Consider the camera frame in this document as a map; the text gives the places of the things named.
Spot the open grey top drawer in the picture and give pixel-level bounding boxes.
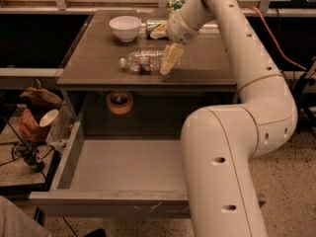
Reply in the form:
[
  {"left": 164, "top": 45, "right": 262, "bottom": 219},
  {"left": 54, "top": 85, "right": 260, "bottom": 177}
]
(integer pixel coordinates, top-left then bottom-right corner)
[{"left": 29, "top": 97, "right": 267, "bottom": 220}]

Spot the brown tape roll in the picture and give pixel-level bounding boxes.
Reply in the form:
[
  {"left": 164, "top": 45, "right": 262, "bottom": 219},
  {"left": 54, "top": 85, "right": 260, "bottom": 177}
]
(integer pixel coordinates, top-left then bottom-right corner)
[{"left": 106, "top": 91, "right": 133, "bottom": 115}]

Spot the grey cabinet with glossy top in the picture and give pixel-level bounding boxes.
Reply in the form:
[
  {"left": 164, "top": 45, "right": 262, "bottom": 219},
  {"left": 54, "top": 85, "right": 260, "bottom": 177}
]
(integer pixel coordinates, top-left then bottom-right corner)
[{"left": 57, "top": 11, "right": 238, "bottom": 139}]

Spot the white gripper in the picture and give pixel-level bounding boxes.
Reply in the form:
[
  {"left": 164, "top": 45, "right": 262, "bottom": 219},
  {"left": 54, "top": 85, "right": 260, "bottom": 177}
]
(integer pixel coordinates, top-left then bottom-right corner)
[{"left": 150, "top": 10, "right": 198, "bottom": 75}]

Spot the green chip bag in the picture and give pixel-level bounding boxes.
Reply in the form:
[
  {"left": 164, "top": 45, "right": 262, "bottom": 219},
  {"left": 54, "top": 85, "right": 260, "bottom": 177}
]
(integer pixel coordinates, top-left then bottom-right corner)
[{"left": 169, "top": 0, "right": 188, "bottom": 13}]

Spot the brown cloth bag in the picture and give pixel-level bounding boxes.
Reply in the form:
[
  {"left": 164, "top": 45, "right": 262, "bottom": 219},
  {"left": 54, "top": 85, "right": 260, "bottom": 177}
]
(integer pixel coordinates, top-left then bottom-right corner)
[{"left": 20, "top": 78, "right": 63, "bottom": 111}]

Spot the grey trouser leg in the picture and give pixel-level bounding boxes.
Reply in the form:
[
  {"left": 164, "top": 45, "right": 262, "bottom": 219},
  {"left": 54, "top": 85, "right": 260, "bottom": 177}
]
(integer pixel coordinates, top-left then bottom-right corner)
[{"left": 0, "top": 197, "right": 52, "bottom": 237}]

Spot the white ceramic bowl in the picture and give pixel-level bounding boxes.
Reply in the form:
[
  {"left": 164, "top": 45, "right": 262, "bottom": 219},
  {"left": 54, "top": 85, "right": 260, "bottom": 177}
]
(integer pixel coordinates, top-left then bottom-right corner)
[{"left": 109, "top": 16, "right": 141, "bottom": 42}]

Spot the clear plastic container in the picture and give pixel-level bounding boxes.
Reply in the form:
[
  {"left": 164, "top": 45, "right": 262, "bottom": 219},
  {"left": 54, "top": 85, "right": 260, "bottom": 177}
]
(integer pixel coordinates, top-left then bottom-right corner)
[{"left": 45, "top": 105, "right": 73, "bottom": 151}]

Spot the orange cable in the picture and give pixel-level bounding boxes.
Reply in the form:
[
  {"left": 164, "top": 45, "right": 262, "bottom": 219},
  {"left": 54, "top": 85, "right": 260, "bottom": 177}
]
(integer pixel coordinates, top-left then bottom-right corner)
[{"left": 249, "top": 6, "right": 309, "bottom": 72}]

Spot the green soda can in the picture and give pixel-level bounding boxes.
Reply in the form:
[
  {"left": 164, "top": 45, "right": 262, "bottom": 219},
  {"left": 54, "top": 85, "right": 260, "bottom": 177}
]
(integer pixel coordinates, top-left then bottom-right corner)
[{"left": 146, "top": 20, "right": 168, "bottom": 39}]

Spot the black clamp tool on floor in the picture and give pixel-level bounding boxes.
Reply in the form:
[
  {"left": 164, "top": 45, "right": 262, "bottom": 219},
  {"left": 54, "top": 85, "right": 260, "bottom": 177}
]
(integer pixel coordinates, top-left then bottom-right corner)
[{"left": 13, "top": 142, "right": 45, "bottom": 173}]

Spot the clear plastic water bottle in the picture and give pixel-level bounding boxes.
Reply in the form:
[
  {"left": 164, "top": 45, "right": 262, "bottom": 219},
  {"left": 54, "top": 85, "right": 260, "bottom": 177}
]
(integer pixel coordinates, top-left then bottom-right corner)
[{"left": 119, "top": 50, "right": 181, "bottom": 74}]

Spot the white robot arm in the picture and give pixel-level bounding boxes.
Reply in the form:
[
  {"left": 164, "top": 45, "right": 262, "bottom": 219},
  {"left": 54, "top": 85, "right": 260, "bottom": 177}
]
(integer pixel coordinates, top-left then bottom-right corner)
[{"left": 160, "top": 0, "right": 297, "bottom": 237}]

